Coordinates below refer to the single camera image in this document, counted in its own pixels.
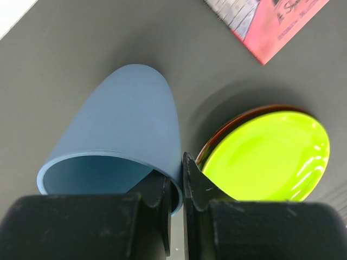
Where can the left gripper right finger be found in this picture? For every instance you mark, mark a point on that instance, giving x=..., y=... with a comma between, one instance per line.
x=218, y=227

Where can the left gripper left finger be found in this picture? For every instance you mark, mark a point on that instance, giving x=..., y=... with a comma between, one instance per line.
x=135, y=225

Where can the green plate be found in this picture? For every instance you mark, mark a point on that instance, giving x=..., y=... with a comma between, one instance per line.
x=274, y=157

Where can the red floral plate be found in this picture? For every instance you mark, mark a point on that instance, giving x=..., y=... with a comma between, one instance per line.
x=238, y=121

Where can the light blue cup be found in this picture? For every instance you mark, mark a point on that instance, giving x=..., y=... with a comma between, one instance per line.
x=127, y=128

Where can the red cover booklet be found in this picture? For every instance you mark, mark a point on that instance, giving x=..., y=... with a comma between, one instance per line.
x=265, y=26

